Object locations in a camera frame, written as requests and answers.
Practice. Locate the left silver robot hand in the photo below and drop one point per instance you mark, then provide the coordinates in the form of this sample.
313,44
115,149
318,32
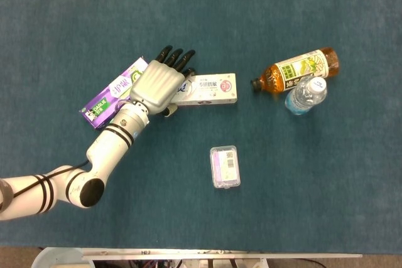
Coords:
157,86

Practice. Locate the white toothpaste box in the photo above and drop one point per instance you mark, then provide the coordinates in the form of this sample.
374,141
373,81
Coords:
213,89

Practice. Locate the aluminium frame rail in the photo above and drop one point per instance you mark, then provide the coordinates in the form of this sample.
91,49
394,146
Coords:
220,255

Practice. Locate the pale round tub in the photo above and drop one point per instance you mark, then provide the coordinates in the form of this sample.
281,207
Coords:
56,258

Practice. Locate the purple toothpaste box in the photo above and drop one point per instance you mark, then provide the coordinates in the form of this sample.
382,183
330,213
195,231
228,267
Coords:
100,108

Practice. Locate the clear plastic box barcode label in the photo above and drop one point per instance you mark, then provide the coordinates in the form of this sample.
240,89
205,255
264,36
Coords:
225,167

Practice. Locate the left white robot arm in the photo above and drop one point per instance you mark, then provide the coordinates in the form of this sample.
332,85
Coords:
106,142

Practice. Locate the clear water bottle blue label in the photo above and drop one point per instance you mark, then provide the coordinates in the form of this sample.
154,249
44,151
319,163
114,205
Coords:
301,100

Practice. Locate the amber tea bottle green label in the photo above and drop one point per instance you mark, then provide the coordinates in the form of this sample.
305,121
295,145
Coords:
276,76

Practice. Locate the teal felt table cloth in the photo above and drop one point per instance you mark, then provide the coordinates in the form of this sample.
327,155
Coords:
94,13

